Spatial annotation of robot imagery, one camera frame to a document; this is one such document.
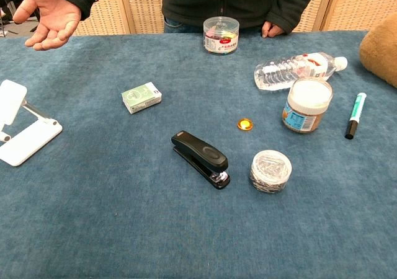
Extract person's right hand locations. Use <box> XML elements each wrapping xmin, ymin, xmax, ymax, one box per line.
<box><xmin>12</xmin><ymin>0</ymin><xmax>83</xmax><ymax>51</ymax></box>

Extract person's left hand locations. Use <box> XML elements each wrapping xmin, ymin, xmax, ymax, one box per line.
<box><xmin>261</xmin><ymin>20</ymin><xmax>285</xmax><ymax>39</ymax></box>

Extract person's left forearm black sleeve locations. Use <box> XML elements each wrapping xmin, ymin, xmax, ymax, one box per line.
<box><xmin>269</xmin><ymin>0</ymin><xmax>319</xmax><ymax>35</ymax></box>

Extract clear round paperclip box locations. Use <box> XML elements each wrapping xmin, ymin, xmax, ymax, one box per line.
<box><xmin>248</xmin><ymin>149</ymin><xmax>293</xmax><ymax>195</ymax></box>

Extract black stapler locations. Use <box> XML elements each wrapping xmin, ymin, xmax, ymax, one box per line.
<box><xmin>171</xmin><ymin>130</ymin><xmax>231</xmax><ymax>190</ymax></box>

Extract clear plastic water bottle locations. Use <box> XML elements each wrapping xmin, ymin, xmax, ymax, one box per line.
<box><xmin>254</xmin><ymin>51</ymin><xmax>349</xmax><ymax>91</ymax></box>

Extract clear tub of coloured clips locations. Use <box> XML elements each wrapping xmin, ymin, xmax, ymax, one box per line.
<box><xmin>203</xmin><ymin>16</ymin><xmax>239</xmax><ymax>55</ymax></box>

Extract person's torso black jacket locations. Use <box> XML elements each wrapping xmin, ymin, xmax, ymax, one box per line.
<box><xmin>159</xmin><ymin>0</ymin><xmax>289</xmax><ymax>30</ymax></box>

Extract brown spread jar white lid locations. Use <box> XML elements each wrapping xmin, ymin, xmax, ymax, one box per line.
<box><xmin>281</xmin><ymin>77</ymin><xmax>334</xmax><ymax>134</ymax></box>

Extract wicker folding screen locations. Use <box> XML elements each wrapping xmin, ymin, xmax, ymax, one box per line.
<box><xmin>71</xmin><ymin>0</ymin><xmax>397</xmax><ymax>37</ymax></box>

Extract person's blue jeans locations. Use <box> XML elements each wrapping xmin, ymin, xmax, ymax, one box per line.
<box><xmin>163</xmin><ymin>17</ymin><xmax>205</xmax><ymax>34</ymax></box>

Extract orange round disc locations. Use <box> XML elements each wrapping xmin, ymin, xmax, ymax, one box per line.
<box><xmin>237</xmin><ymin>117</ymin><xmax>254</xmax><ymax>131</ymax></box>

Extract brown plush cushion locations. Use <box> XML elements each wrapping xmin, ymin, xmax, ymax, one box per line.
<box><xmin>359</xmin><ymin>12</ymin><xmax>397</xmax><ymax>89</ymax></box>

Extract green white small box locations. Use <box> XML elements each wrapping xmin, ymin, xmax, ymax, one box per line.
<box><xmin>120</xmin><ymin>81</ymin><xmax>163</xmax><ymax>115</ymax></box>

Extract green white marker pen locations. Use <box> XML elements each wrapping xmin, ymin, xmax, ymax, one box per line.
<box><xmin>344</xmin><ymin>92</ymin><xmax>368</xmax><ymax>141</ymax></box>

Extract white folding phone stand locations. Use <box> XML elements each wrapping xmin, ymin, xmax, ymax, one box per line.
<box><xmin>0</xmin><ymin>79</ymin><xmax>63</xmax><ymax>167</ymax></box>

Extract blue tablecloth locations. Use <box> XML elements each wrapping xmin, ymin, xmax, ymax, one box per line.
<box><xmin>0</xmin><ymin>30</ymin><xmax>397</xmax><ymax>279</ymax></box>

